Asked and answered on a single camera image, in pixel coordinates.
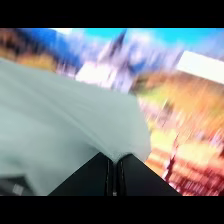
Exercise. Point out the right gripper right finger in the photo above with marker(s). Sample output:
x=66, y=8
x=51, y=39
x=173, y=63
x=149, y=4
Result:
x=143, y=180

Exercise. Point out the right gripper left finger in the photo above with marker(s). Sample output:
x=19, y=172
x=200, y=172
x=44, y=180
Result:
x=90, y=178

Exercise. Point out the pale grey shirt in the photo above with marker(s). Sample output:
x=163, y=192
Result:
x=63, y=126

